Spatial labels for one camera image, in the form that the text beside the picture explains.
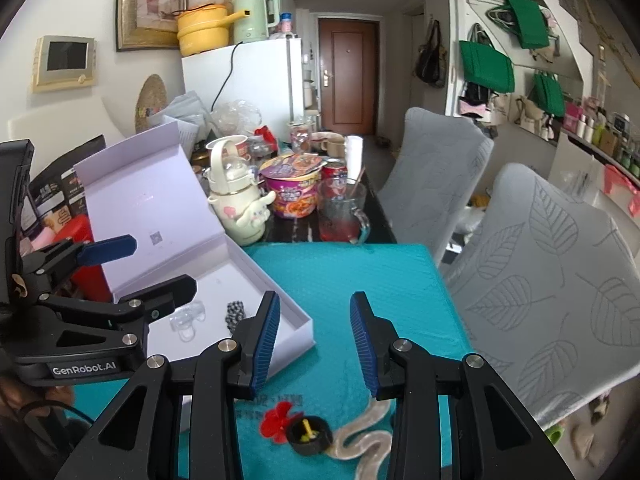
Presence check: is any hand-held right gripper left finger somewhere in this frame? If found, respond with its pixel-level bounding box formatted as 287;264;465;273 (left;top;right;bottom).
52;290;282;480

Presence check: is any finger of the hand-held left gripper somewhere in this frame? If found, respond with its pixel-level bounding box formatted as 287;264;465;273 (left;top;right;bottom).
20;234;138;286
37;274;197;348

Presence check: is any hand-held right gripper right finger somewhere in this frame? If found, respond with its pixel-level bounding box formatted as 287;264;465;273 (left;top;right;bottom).
349;291;576;480

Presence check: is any white cardboard box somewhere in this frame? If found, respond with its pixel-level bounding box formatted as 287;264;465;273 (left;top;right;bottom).
74;121;317;433

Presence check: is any red flower hair clip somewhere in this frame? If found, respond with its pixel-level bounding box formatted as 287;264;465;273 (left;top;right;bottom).
260;401;301;445

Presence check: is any translucent wavy hair clip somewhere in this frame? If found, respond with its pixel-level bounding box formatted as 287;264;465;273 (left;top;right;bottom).
332;395;396;480

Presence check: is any black round hair clip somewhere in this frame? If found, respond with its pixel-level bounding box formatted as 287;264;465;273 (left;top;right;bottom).
287;416;335;457

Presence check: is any person's left hand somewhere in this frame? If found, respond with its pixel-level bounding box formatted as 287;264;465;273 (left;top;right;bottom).
0;375;76;428

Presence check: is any transparent hair clip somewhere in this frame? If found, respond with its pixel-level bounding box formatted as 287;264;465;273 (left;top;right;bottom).
169;301;207;342

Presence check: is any black printed packaging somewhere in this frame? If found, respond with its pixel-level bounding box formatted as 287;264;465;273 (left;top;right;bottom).
27;135;108;241

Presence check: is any teal bubble mat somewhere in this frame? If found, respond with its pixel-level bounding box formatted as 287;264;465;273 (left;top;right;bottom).
75;242;476;480

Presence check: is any cream cartoon water bottle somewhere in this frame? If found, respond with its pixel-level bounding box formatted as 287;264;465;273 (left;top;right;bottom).
206;135;277;247

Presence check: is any glass mug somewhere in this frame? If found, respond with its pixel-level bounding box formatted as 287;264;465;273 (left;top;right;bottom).
317;177;372;246

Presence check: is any instant noodle bowl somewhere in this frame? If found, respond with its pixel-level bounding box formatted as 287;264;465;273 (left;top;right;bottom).
258;154;325;219

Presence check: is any white paper pile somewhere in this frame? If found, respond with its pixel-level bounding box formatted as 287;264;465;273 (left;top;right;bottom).
150;90;216;156

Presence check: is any round woven mat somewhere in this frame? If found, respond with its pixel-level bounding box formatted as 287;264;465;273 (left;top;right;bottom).
134;74;168;133

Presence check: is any red soda can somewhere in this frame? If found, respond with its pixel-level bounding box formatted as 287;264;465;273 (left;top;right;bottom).
320;159;348;186

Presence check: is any clear plastic bag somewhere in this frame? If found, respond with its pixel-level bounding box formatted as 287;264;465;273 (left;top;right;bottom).
212;100;262;138

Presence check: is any grey leaf pattern chair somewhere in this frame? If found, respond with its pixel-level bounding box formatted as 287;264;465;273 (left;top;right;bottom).
440;162;640;441
377;106;495;266

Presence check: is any stack of white cups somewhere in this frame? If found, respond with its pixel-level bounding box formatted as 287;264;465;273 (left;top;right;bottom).
345;135;364;181

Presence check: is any glass jar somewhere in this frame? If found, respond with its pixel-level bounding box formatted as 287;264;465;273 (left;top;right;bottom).
287;120;313;153

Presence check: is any white fridge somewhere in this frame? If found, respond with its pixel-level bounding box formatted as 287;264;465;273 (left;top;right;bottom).
181;37;306;146

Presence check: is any yellow pot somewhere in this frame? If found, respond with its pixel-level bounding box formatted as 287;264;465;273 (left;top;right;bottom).
176;4;246;57

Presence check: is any framed picture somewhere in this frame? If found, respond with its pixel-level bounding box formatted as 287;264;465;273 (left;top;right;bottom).
116;0;187;52

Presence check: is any green electric kettle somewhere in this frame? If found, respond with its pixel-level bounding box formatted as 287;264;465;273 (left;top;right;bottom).
231;0;280;45

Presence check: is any brown door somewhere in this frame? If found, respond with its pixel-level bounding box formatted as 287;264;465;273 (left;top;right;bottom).
318;17;378;136

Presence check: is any white counter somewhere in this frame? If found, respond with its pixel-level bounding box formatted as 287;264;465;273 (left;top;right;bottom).
547;132;640;231

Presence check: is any dark hanging bag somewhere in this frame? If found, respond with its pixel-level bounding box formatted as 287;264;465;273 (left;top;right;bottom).
415;20;447;88

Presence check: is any green tote bag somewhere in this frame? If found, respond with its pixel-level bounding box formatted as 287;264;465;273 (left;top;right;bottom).
530;72;567;118
459;40;516;93

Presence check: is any pink plastic bag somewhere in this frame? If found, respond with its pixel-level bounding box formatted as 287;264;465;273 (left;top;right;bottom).
602;164;640;211

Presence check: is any row of cosmetic bottles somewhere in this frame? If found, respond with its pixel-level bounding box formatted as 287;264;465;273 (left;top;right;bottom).
562;97;640;176

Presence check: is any wall intercom panel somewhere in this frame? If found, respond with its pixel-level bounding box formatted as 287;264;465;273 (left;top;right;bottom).
32;35;96;93

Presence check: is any black power cable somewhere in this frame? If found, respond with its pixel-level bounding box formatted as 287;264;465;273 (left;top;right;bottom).
210;42;241;111

